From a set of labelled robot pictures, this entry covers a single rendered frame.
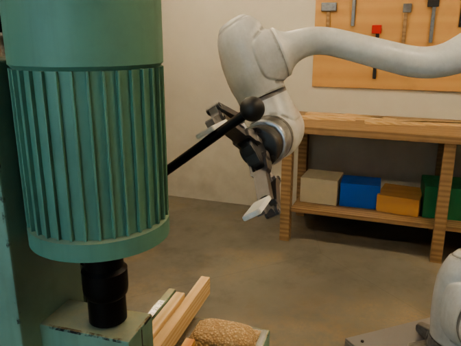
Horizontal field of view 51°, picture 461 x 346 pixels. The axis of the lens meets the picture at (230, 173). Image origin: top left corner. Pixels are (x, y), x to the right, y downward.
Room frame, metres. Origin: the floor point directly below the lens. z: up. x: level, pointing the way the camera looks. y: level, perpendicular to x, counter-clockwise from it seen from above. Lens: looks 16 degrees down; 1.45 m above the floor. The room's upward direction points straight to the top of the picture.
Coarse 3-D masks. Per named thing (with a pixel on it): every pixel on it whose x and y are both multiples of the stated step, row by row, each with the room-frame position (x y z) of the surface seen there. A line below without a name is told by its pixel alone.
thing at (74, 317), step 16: (64, 304) 0.63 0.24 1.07; (80, 304) 0.63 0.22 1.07; (48, 320) 0.59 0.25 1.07; (64, 320) 0.59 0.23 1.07; (80, 320) 0.59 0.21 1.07; (128, 320) 0.59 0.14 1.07; (144, 320) 0.59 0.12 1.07; (48, 336) 0.57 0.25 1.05; (64, 336) 0.57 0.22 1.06; (80, 336) 0.56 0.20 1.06; (96, 336) 0.55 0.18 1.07; (112, 336) 0.55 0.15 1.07; (128, 336) 0.55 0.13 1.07; (144, 336) 0.58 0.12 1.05
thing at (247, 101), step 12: (252, 96) 0.67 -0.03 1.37; (240, 108) 0.67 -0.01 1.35; (252, 108) 0.65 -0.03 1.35; (264, 108) 0.67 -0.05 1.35; (228, 120) 0.68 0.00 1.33; (240, 120) 0.67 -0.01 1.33; (252, 120) 0.66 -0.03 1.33; (216, 132) 0.68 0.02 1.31; (204, 144) 0.68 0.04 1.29; (180, 156) 0.70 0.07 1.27; (192, 156) 0.69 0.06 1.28; (168, 168) 0.70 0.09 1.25
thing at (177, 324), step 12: (192, 288) 0.90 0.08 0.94; (204, 288) 0.92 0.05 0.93; (192, 300) 0.86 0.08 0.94; (204, 300) 0.92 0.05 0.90; (180, 312) 0.81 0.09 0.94; (192, 312) 0.85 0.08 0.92; (168, 324) 0.77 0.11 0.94; (180, 324) 0.79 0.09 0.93; (156, 336) 0.74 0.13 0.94; (168, 336) 0.74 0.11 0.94; (180, 336) 0.79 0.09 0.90
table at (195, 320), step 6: (198, 318) 0.86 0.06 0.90; (192, 324) 0.83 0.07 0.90; (186, 330) 0.81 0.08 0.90; (192, 330) 0.81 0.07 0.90; (264, 330) 0.81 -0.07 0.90; (186, 336) 0.79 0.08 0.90; (264, 336) 0.79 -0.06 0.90; (180, 342) 0.78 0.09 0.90; (258, 342) 0.78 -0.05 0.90; (264, 342) 0.78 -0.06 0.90
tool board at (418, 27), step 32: (320, 0) 3.80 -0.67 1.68; (352, 0) 3.72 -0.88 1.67; (384, 0) 3.64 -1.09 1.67; (416, 0) 3.57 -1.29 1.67; (448, 0) 3.50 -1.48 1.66; (384, 32) 3.64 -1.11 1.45; (416, 32) 3.56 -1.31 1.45; (448, 32) 3.49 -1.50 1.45; (320, 64) 3.79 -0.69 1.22; (352, 64) 3.71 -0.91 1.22
